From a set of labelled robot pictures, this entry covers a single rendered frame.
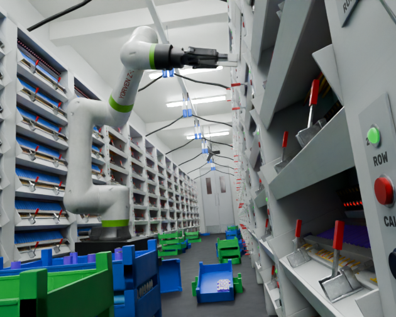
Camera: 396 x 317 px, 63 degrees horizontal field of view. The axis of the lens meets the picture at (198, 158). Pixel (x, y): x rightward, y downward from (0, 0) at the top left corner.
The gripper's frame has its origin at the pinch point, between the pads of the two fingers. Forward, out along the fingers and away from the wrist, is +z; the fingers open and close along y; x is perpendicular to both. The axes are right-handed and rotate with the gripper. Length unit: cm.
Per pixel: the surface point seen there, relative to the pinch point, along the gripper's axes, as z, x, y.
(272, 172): 16, 42, -22
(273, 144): 15.5, 34.5, -22.2
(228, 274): 6, 90, 102
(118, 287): -13, 70, -46
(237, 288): 12, 96, 95
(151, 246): -12, 64, -28
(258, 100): 10.7, 22.8, -22.4
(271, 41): 12.8, 6.7, -25.0
